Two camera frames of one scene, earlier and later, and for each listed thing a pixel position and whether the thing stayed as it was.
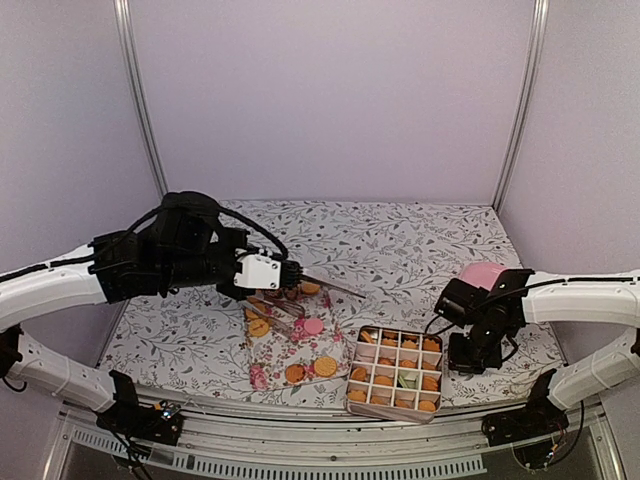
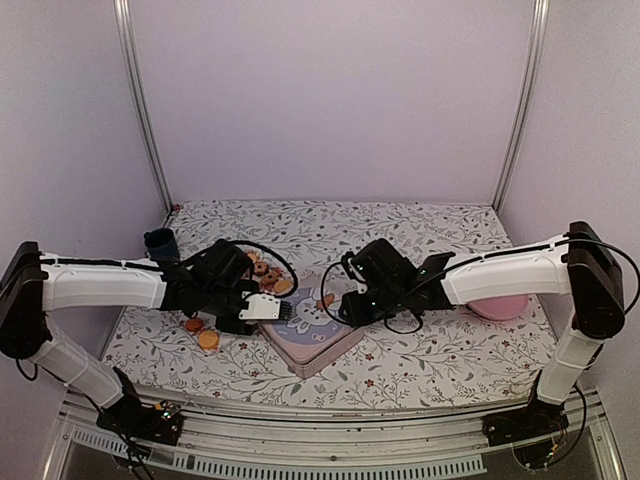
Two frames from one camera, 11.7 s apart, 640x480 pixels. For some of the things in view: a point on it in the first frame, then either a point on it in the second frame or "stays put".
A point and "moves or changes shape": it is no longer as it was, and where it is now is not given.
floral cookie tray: x=294 y=336 moves or changes shape
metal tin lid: x=325 y=282 → x=310 y=332
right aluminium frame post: x=526 y=95 stays put
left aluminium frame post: x=125 y=20 stays put
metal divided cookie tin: x=396 y=375 → x=309 y=340
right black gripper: x=458 y=361 → x=356 y=315
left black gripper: x=258 y=252 → x=235 y=327
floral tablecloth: x=401 y=255 stays put
